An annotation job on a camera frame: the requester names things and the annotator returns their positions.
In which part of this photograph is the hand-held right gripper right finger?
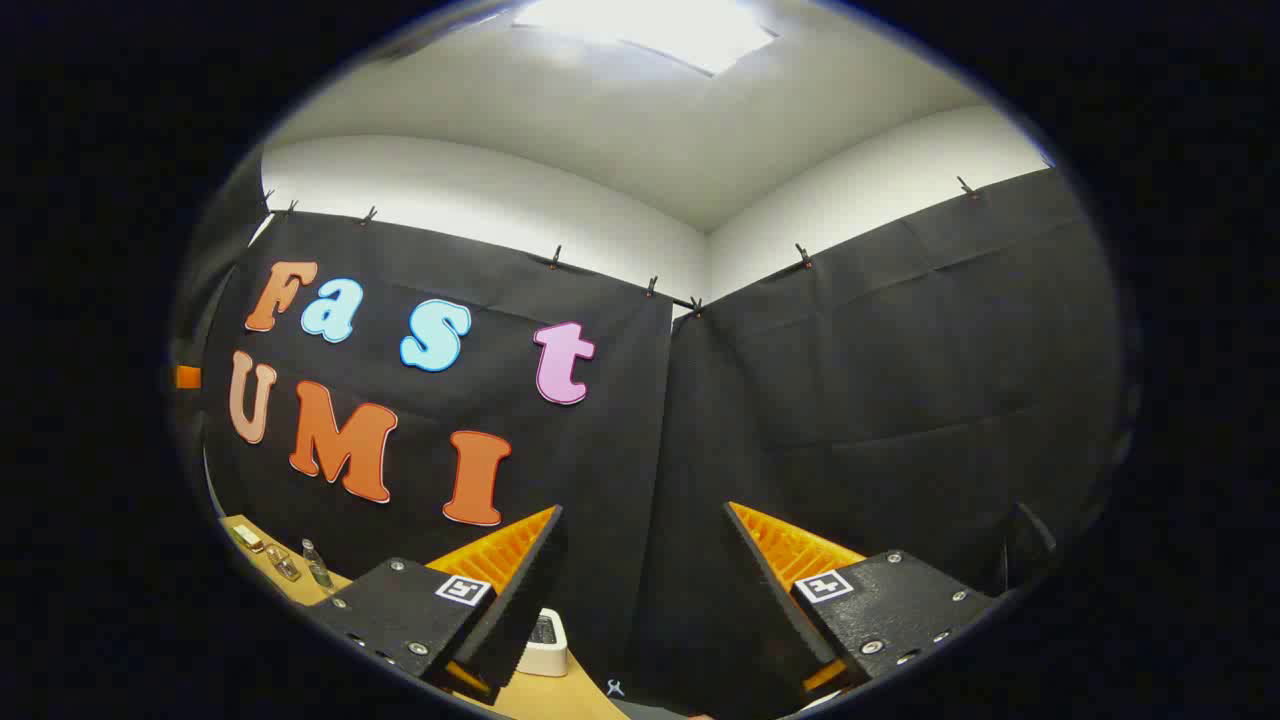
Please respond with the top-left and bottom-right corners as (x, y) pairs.
(722, 500), (1001, 701)

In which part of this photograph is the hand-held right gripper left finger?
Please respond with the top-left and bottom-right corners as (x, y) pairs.
(305, 505), (569, 706)

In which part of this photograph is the white toaster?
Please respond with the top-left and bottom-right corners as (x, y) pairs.
(520, 607), (569, 678)

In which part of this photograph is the clear plastic water bottle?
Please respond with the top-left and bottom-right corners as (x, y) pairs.
(302, 538), (336, 593)

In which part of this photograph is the black backdrop cloth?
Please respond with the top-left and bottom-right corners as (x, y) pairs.
(200, 165), (1126, 716)

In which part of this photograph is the black chair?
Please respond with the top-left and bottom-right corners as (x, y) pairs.
(995, 500), (1059, 596)

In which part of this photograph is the row of black cloth clips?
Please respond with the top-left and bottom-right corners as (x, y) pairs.
(262, 178), (976, 316)

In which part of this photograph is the ceiling light panel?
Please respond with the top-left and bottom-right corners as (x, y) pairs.
(515, 0), (781, 76)

